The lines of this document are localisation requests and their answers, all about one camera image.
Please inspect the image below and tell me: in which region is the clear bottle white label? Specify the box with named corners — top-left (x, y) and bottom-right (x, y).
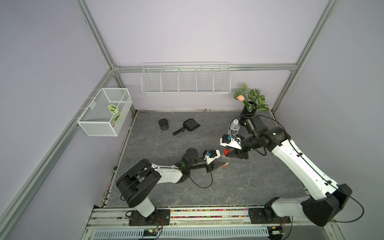
top-left (228, 120), bottom-right (240, 136)

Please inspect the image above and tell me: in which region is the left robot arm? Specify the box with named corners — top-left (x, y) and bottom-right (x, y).
top-left (116, 148), bottom-right (228, 218)

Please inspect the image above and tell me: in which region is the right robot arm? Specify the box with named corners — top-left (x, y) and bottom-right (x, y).
top-left (220, 115), bottom-right (353, 227)

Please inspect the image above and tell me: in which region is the black vase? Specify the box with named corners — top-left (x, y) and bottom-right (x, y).
top-left (241, 106), bottom-right (257, 120)

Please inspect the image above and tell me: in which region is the black scoop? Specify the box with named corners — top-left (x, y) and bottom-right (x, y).
top-left (173, 119), bottom-right (201, 136)

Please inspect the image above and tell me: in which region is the artificial green plant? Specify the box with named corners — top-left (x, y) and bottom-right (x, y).
top-left (234, 83), bottom-right (270, 112)

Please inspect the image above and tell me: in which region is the black round jar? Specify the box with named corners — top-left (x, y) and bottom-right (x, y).
top-left (158, 118), bottom-right (169, 131)

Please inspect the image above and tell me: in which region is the green leaf in basket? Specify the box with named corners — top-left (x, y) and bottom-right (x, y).
top-left (108, 105), bottom-right (120, 115)

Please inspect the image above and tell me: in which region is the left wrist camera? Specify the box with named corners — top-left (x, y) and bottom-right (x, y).
top-left (203, 150), bottom-right (221, 165)

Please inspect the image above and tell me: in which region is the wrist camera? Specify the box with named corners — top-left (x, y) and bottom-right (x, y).
top-left (220, 134), bottom-right (242, 150)
top-left (203, 150), bottom-right (221, 165)

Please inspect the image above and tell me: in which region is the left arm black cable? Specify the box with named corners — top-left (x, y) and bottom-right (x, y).
top-left (186, 170), bottom-right (214, 190)

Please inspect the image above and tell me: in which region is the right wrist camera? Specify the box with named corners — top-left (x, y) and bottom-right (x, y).
top-left (220, 134), bottom-right (242, 150)

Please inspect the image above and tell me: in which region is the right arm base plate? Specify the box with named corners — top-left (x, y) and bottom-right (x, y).
top-left (248, 208), bottom-right (292, 225)

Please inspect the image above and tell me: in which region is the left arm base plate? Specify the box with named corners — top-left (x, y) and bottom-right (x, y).
top-left (129, 209), bottom-right (171, 226)

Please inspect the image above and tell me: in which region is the long white wire shelf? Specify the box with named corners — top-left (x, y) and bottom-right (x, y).
top-left (141, 62), bottom-right (232, 95)

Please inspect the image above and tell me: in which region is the white wire basket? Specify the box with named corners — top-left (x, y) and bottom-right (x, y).
top-left (77, 88), bottom-right (133, 137)

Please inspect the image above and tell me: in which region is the aluminium front rail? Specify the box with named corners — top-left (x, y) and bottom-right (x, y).
top-left (82, 206), bottom-right (345, 240)

